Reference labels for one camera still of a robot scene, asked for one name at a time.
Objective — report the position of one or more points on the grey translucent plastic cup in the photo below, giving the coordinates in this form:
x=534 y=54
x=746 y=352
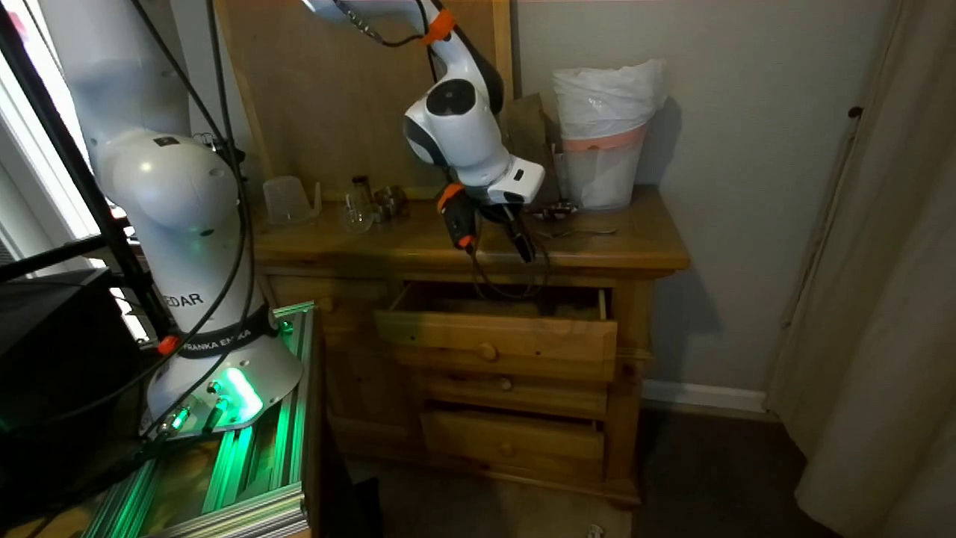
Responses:
x=289 y=198

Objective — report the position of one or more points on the beige curtain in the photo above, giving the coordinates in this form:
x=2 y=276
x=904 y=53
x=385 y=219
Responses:
x=876 y=347

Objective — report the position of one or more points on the metal measuring cup orange inside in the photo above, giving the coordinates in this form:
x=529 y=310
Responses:
x=385 y=205

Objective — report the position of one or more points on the small dark tangled object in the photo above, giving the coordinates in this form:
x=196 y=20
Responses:
x=559 y=211

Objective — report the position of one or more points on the wooden drawer with round knob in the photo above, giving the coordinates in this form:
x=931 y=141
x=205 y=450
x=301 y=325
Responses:
x=480 y=444
x=543 y=398
x=458 y=346

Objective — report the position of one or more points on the black metal stand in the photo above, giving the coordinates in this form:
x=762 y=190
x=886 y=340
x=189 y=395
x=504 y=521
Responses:
x=50 y=259

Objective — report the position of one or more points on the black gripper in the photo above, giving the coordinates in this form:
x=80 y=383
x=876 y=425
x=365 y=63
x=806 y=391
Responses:
x=495 y=214

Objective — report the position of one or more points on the wooden dresser cabinet door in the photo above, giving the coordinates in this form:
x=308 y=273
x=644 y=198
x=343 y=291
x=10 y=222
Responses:
x=349 y=391

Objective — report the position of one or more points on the metal measuring cup green inside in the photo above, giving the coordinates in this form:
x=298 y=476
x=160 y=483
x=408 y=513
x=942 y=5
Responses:
x=395 y=205

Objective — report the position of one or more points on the aluminium frame robot table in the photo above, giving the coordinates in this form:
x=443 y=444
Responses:
x=249 y=467

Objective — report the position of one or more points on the wooden back board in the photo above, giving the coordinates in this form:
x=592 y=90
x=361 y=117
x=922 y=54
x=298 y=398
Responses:
x=317 y=101

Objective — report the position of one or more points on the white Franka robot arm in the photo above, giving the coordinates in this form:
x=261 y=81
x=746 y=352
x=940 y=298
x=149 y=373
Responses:
x=189 y=219

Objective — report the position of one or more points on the wooden dresser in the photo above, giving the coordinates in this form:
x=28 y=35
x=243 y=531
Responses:
x=419 y=244

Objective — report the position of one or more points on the white baseboard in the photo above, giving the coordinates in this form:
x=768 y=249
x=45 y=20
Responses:
x=703 y=398

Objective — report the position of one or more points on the clear stemless glass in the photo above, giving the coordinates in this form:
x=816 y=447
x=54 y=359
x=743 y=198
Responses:
x=358 y=211

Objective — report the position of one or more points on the white bin with plastic bag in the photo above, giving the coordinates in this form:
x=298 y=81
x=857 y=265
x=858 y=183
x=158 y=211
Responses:
x=603 y=152

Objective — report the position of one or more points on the black box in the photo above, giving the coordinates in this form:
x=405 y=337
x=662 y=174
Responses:
x=50 y=391

